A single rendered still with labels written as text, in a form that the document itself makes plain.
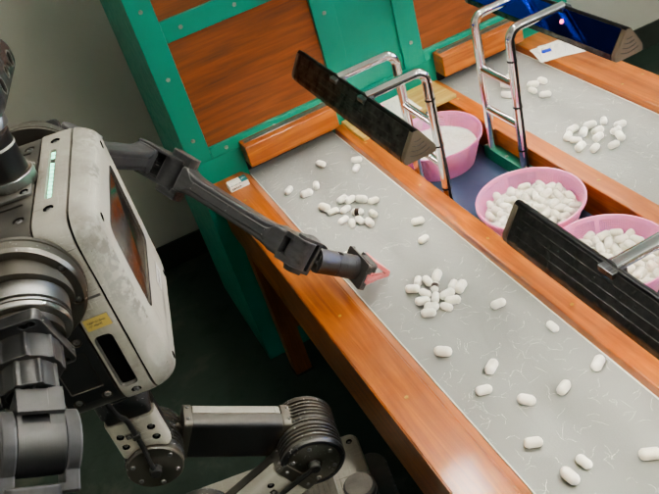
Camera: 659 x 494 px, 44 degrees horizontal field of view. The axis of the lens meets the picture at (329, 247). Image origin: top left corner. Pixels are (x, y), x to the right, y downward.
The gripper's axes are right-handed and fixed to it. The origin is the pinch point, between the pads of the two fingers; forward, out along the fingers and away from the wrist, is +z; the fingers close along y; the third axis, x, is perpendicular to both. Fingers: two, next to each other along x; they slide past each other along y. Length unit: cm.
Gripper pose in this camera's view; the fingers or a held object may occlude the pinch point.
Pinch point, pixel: (385, 272)
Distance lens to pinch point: 190.9
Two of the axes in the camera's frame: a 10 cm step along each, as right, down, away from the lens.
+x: -3.7, 8.7, 3.2
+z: 8.4, 1.6, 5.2
